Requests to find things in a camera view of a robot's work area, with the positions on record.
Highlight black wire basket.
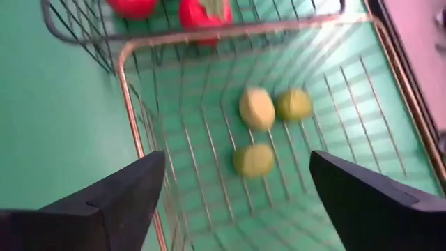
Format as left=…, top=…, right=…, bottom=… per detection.
left=40, top=0, right=346, bottom=75
left=116, top=12, right=446, bottom=251

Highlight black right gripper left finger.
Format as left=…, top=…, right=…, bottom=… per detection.
left=0, top=150, right=167, bottom=251

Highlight right black wire basket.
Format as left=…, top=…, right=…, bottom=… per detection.
left=116, top=12, right=446, bottom=251

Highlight red plush tomato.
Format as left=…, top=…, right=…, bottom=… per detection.
left=178, top=0, right=234, bottom=47
left=104, top=0, right=160, bottom=20

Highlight green plush lime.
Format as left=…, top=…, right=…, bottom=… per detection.
left=275, top=88, right=314, bottom=123
left=232, top=143, right=276, bottom=180
left=238, top=86, right=277, bottom=132

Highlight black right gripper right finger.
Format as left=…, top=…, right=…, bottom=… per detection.
left=309, top=150, right=446, bottom=251

